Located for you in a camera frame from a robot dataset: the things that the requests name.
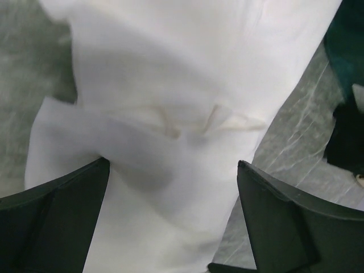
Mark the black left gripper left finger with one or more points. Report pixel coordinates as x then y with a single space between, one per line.
49 228

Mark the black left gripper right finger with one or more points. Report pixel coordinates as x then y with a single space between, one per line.
293 231

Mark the white t shirt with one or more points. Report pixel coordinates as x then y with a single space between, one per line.
173 94

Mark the black t shirt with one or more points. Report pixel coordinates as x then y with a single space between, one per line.
345 147

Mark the teal plastic basket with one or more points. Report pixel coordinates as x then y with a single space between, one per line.
343 44

